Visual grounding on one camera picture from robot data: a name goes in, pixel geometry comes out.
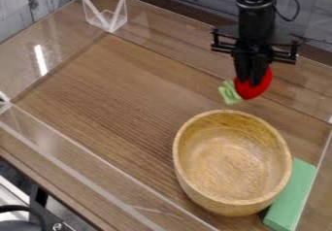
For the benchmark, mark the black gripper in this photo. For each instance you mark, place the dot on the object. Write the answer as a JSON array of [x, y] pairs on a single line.
[[264, 48]]

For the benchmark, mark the clear acrylic front wall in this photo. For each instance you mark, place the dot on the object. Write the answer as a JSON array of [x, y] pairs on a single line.
[[113, 200]]

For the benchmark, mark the wooden bowl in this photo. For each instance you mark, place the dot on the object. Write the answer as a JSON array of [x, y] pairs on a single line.
[[232, 161]]

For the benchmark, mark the red felt fruit green leaf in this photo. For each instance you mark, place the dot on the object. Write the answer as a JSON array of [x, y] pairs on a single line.
[[236, 91]]

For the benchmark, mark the black metal table leg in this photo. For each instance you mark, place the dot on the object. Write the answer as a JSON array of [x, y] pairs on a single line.
[[61, 219]]

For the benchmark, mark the green rectangular block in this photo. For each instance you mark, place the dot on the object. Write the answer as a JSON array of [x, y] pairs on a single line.
[[284, 211]]

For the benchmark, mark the clear acrylic corner bracket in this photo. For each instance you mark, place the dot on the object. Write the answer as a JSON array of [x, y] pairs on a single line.
[[106, 19]]

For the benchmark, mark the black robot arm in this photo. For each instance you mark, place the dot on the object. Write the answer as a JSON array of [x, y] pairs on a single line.
[[257, 16]]

